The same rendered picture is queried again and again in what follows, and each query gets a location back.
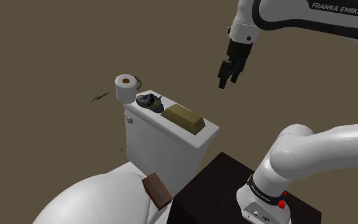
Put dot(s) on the dark grey shoe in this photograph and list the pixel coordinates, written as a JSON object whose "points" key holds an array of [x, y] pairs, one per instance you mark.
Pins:
{"points": [[149, 102]]}

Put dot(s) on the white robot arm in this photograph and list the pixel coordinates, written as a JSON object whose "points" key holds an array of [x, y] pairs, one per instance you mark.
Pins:
{"points": [[309, 149]]}

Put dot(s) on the white toilet paper roll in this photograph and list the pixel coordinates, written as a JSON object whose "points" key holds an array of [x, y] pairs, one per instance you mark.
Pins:
{"points": [[125, 88]]}

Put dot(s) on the brown toilet paper holder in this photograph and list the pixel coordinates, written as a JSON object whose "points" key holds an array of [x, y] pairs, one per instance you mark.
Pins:
{"points": [[139, 83]]}

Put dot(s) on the dark robot stand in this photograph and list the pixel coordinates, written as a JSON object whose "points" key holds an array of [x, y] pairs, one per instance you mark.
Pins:
{"points": [[212, 192]]}

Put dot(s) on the brown rectangular block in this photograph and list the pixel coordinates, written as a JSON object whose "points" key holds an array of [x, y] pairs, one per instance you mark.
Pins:
{"points": [[157, 190]]}

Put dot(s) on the olive gold bar block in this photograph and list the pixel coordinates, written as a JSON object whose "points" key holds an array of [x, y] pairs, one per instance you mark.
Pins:
{"points": [[183, 118]]}

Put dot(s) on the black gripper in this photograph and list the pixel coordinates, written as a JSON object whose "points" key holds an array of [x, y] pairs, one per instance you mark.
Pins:
{"points": [[238, 51]]}

